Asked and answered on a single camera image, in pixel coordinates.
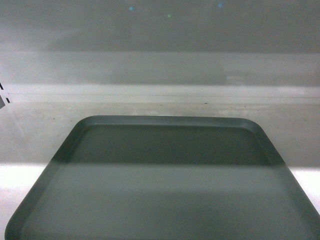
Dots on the grey rectangular serving tray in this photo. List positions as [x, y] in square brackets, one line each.
[165, 178]

